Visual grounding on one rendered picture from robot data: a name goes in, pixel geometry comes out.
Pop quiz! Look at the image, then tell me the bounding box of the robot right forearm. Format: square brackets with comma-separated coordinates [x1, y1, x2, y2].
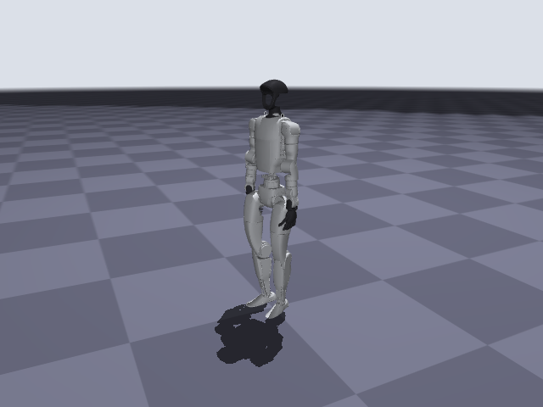
[244, 160, 257, 191]

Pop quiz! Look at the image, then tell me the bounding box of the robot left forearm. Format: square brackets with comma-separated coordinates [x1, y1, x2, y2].
[285, 161, 299, 208]

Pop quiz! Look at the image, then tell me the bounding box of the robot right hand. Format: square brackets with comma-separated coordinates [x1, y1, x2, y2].
[246, 185, 263, 212]

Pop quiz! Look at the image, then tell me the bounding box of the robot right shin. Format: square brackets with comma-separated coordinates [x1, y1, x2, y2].
[252, 249, 272, 297]

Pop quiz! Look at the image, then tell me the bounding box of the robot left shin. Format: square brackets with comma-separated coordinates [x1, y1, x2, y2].
[273, 253, 292, 306]

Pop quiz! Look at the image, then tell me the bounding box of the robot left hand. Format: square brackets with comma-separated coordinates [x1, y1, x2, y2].
[278, 199, 298, 231]

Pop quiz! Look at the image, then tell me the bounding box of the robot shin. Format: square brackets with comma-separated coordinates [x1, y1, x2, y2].
[273, 253, 292, 306]
[252, 249, 272, 297]

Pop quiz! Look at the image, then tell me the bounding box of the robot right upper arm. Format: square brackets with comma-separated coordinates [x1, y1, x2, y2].
[245, 118, 257, 164]

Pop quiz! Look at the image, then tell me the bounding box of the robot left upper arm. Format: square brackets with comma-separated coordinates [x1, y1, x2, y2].
[280, 120, 300, 174]

